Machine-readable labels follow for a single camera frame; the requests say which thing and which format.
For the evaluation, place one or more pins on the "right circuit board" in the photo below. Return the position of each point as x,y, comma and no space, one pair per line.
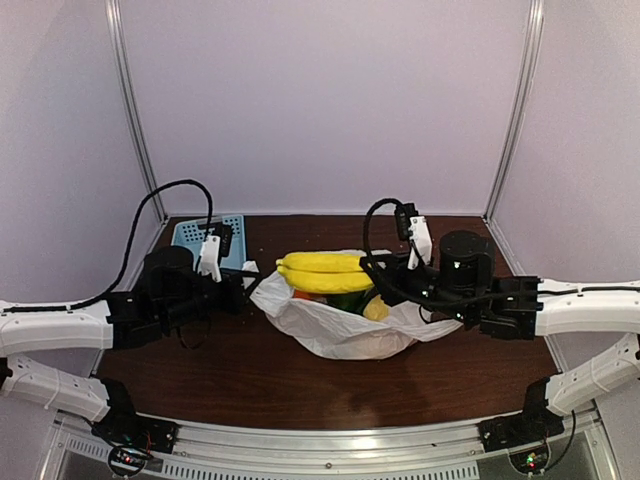
530,461

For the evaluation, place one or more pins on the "circuit board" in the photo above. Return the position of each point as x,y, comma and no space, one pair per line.
530,461
126,462

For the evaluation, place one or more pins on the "aluminium corner post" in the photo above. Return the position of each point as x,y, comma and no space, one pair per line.
528,65
132,115

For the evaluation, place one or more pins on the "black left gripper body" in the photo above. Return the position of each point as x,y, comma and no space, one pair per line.
188,308

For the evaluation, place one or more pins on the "green fruit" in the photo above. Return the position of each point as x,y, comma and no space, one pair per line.
350,303

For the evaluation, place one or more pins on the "left aluminium corner post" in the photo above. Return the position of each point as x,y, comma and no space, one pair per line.
132,115

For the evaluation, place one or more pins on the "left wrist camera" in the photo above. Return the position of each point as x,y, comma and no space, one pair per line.
215,246

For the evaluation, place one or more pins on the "orange fruit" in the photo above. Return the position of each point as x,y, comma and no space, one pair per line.
302,295

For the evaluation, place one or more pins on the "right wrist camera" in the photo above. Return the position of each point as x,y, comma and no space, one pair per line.
412,227

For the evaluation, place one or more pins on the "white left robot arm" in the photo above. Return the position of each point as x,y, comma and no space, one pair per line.
29,328

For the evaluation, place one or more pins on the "white plastic bag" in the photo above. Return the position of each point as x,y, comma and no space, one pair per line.
333,334

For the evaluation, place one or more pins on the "right aluminium corner post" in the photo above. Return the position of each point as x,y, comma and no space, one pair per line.
528,65

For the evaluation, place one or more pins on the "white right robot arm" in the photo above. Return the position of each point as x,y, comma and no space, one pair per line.
575,307

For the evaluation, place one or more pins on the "yellow banana bunch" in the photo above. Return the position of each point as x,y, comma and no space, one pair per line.
324,273

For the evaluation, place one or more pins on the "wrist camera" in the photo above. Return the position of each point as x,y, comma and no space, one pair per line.
412,227
215,246

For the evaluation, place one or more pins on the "left circuit board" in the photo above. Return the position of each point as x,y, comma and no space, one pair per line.
126,462

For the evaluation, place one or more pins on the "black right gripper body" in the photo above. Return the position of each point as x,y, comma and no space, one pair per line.
397,280

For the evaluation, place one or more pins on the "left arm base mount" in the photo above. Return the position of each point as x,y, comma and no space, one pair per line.
123,425

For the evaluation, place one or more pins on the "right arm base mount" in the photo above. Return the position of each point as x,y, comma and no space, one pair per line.
534,423

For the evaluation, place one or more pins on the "aluminium front rail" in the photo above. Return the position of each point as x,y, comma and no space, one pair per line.
443,451

